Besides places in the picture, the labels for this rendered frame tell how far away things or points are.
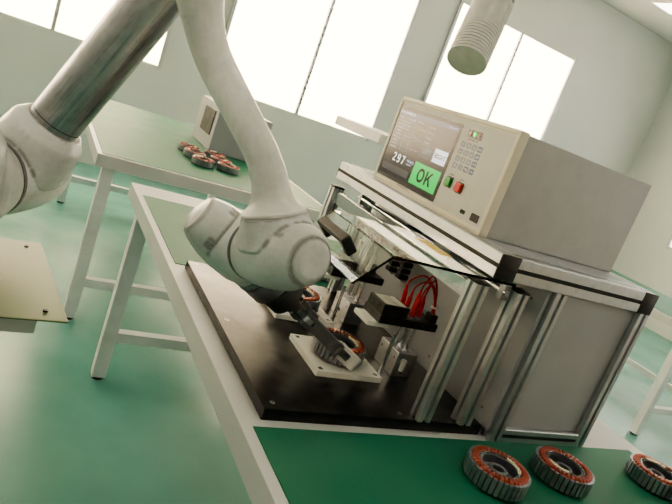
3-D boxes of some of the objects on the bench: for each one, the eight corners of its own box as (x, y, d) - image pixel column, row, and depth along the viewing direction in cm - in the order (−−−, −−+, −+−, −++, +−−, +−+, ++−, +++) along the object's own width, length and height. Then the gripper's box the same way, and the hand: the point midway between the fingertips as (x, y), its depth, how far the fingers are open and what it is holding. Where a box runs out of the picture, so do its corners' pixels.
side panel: (488, 441, 120) (557, 293, 113) (479, 432, 122) (546, 287, 115) (582, 447, 133) (649, 315, 126) (572, 439, 136) (637, 309, 129)
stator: (481, 500, 98) (491, 481, 97) (450, 456, 108) (458, 438, 108) (536, 507, 102) (545, 488, 102) (501, 464, 112) (509, 447, 112)
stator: (322, 366, 118) (328, 349, 117) (301, 338, 127) (307, 322, 126) (370, 372, 123) (377, 355, 122) (347, 345, 132) (353, 329, 132)
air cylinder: (389, 375, 128) (399, 352, 127) (373, 357, 134) (382, 335, 133) (409, 378, 130) (418, 355, 129) (392, 360, 137) (401, 338, 135)
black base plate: (260, 420, 98) (265, 408, 98) (184, 268, 152) (187, 259, 152) (478, 435, 121) (482, 425, 121) (344, 298, 175) (347, 291, 175)
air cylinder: (342, 322, 148) (350, 302, 147) (330, 309, 155) (337, 289, 153) (359, 325, 151) (367, 305, 150) (347, 312, 157) (354, 292, 156)
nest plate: (315, 376, 115) (317, 370, 115) (288, 338, 128) (290, 332, 128) (380, 383, 123) (382, 378, 122) (349, 346, 135) (351, 341, 135)
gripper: (313, 298, 104) (383, 367, 116) (270, 249, 124) (334, 312, 135) (281, 330, 103) (354, 395, 115) (243, 275, 123) (309, 336, 135)
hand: (338, 345), depth 124 cm, fingers closed on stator, 11 cm apart
